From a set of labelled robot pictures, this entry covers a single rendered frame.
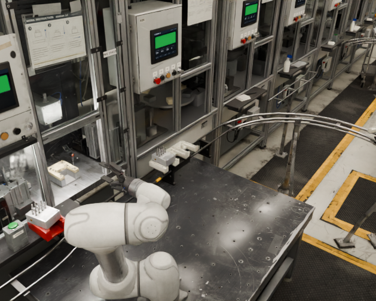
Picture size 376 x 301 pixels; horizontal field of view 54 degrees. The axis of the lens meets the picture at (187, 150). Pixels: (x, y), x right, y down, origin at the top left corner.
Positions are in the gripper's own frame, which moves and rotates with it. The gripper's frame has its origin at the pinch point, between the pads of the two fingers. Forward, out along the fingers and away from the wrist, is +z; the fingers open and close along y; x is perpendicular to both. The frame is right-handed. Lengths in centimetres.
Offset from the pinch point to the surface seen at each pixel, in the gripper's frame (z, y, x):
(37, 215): 9.7, -10.5, 35.2
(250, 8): 18, 54, -176
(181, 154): 4, -25, -70
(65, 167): 39.9, -15.8, -2.9
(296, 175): -32, -112, -221
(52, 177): 39.4, -17.3, 6.6
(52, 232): 4.7, -20.5, 32.4
